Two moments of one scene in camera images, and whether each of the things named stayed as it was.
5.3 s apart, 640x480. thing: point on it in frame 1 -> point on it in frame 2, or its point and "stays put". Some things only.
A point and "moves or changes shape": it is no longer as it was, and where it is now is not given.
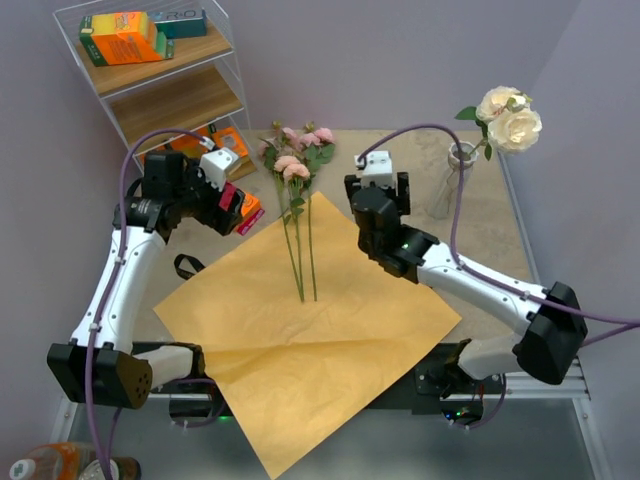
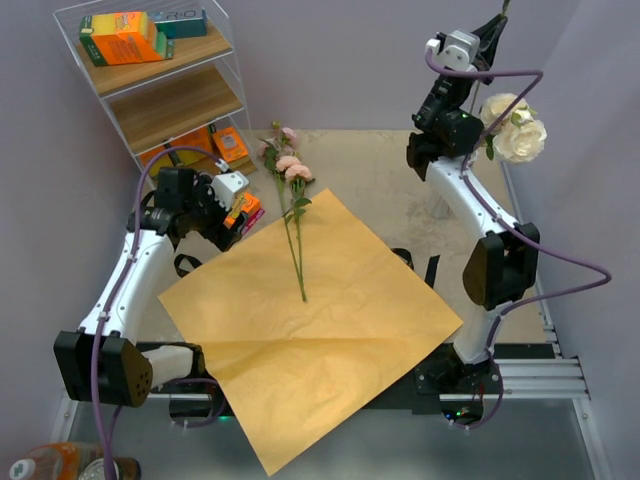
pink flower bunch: (294, 158) moves or changes shape
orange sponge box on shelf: (119, 37) stays put
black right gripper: (402, 194) -> (488, 35)
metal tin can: (122, 468) stays put
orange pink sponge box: (251, 211) stays put
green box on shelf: (165, 47) stays put
